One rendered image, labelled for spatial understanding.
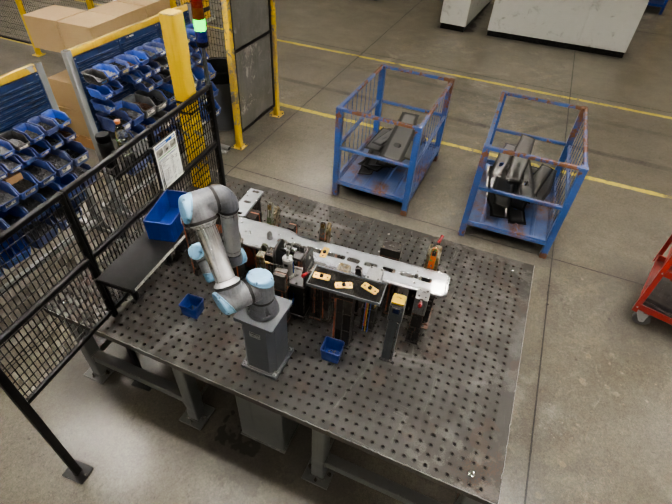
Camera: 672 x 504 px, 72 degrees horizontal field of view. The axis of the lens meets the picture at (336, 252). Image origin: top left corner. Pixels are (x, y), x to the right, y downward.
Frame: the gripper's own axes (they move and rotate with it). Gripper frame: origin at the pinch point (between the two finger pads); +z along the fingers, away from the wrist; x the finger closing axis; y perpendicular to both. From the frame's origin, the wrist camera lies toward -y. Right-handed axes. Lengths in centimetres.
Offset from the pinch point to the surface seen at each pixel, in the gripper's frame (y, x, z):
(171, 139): -54, 45, 19
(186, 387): -8, -88, -2
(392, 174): 43, 53, 261
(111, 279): -47, -29, -26
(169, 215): -49, 1, 21
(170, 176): -54, 24, 24
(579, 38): 250, 356, 720
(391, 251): 82, 11, 38
